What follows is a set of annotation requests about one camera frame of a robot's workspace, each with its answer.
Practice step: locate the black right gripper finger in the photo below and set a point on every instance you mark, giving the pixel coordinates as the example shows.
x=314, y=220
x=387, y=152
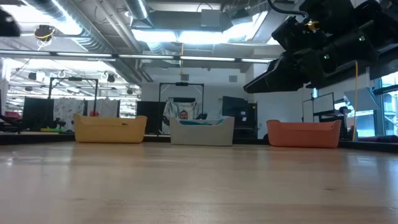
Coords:
x=280, y=76

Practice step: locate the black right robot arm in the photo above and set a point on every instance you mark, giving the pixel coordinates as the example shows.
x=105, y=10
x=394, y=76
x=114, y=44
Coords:
x=367, y=34

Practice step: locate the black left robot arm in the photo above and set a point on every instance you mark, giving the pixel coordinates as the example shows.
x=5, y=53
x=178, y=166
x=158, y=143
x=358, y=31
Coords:
x=7, y=23

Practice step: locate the white angled panel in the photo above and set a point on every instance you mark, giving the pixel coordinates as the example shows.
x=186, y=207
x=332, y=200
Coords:
x=362, y=99

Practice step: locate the black cabinet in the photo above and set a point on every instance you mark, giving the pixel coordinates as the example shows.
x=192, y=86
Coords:
x=239, y=115

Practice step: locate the orange plastic basket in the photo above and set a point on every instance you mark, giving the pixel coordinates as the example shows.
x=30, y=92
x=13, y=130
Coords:
x=298, y=135

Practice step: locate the long ceiling light strip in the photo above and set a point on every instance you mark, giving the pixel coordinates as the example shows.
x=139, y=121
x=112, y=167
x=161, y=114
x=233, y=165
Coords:
x=205, y=58

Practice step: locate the grey ceiling box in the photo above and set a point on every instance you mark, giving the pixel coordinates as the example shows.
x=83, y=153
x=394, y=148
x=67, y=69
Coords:
x=211, y=18

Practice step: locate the white plastic basket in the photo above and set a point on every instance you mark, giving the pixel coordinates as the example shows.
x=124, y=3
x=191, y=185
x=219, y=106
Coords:
x=202, y=135

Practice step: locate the white hanging cloth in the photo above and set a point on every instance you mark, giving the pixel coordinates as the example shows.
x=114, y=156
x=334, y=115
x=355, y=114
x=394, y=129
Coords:
x=66, y=112
x=105, y=107
x=174, y=109

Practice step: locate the yellow plastic basket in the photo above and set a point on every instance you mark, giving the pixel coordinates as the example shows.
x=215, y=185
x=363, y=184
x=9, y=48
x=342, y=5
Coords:
x=109, y=132

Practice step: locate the bright green object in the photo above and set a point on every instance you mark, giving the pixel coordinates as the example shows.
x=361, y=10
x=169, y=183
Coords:
x=53, y=130

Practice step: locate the black ceiling device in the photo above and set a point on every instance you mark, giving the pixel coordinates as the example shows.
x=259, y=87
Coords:
x=43, y=31

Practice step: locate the black panel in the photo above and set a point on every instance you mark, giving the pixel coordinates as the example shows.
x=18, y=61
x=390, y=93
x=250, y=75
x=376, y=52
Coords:
x=38, y=110

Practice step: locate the grey wall vent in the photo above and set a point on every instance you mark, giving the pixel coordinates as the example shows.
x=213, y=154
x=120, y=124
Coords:
x=184, y=77
x=233, y=78

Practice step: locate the black window frame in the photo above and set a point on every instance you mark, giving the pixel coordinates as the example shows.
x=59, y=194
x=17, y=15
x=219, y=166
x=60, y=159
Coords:
x=377, y=109

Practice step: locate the black gantry frame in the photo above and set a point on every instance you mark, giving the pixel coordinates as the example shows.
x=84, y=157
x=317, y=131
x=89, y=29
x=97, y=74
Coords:
x=182, y=83
x=74, y=78

